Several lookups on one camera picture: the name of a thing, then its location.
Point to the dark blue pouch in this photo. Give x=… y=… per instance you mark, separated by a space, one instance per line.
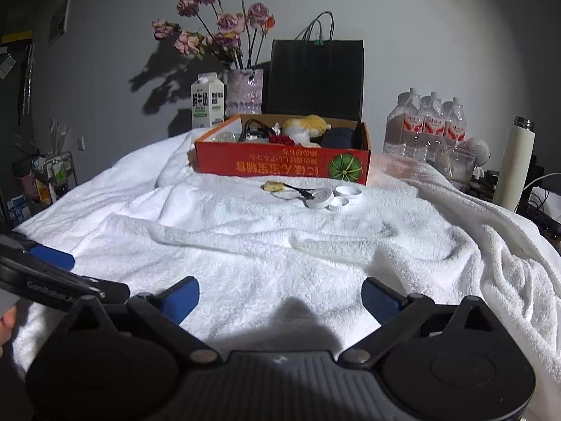
x=338 y=138

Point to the white and yellow plush toy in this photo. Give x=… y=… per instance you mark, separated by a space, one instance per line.
x=304 y=127

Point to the black paper bag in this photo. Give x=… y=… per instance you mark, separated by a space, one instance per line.
x=315 y=79

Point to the cluttered storage rack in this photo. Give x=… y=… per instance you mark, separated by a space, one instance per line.
x=46 y=182

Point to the person's left hand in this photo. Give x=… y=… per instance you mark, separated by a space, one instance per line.
x=6 y=326

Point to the white round speaker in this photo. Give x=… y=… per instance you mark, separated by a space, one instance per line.
x=477 y=151

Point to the white fluffy towel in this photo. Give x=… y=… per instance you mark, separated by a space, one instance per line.
x=271 y=245

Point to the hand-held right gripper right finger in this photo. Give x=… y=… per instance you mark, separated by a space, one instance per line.
x=381 y=298

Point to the clear purple vase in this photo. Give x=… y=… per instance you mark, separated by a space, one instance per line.
x=244 y=94

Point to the clear glass cup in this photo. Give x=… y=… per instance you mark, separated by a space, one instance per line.
x=456 y=169

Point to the clear water bottle red label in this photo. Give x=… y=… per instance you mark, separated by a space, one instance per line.
x=433 y=123
x=403 y=127
x=455 y=127

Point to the white thermos bottle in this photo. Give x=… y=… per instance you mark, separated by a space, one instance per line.
x=513 y=164

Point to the dried pink flowers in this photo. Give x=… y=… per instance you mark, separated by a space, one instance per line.
x=223 y=26

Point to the white milk carton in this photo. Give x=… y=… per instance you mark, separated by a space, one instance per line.
x=207 y=103

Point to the orange cardboard box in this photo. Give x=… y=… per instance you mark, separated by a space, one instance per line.
x=280 y=162

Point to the grey wall poster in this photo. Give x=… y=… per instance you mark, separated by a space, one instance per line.
x=59 y=19

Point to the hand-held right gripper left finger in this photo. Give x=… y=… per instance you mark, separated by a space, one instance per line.
x=182 y=298

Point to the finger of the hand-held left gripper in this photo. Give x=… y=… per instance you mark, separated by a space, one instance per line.
x=111 y=293
x=52 y=258

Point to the yellow and black box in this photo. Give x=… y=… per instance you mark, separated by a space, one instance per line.
x=16 y=37

